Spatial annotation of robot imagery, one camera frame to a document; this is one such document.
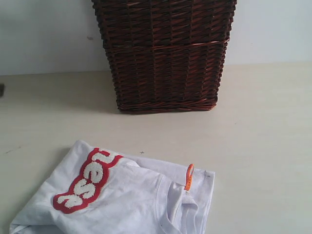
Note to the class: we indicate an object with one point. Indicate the white t-shirt red logo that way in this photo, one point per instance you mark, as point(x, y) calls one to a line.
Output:
point(98, 191)

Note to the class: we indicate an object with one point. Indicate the dark brown wicker basket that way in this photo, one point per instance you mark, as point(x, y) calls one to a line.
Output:
point(165, 55)

